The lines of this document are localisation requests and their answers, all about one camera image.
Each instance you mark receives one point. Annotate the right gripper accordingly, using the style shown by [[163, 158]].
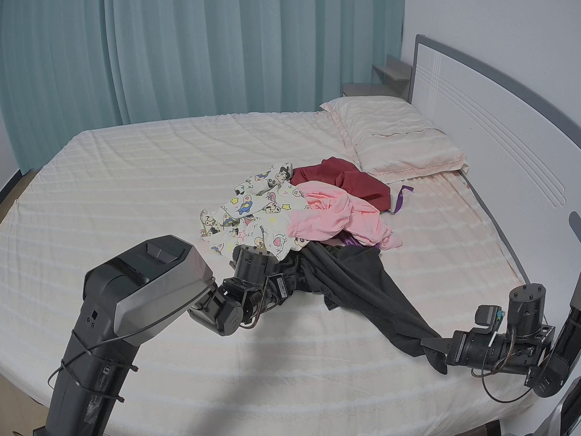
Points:
[[470, 350]]

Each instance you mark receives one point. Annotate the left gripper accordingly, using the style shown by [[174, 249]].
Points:
[[280, 289]]

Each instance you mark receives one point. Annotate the black T-shirt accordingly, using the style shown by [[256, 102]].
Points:
[[358, 284]]

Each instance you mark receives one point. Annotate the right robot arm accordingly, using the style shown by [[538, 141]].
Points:
[[526, 307]]

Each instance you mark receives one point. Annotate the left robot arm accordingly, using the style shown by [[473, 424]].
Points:
[[145, 289]]

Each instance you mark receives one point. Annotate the bed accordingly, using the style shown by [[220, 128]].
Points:
[[136, 175]]

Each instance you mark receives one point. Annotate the white printed garment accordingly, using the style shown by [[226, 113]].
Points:
[[254, 216]]

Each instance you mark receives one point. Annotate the pink garment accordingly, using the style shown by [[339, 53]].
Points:
[[327, 220]]

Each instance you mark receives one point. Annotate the dark red garment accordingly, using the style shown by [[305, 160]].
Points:
[[358, 184]]

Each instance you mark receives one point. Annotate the purple garment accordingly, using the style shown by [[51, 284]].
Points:
[[403, 195]]

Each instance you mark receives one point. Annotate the cream pillow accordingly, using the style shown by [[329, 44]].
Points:
[[395, 134]]

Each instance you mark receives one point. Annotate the grey bedside table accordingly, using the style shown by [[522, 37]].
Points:
[[386, 90]]

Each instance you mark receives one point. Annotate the blue-green curtain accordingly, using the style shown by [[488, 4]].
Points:
[[254, 39], [54, 61]]

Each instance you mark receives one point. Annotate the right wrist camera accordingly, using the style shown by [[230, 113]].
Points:
[[488, 316]]

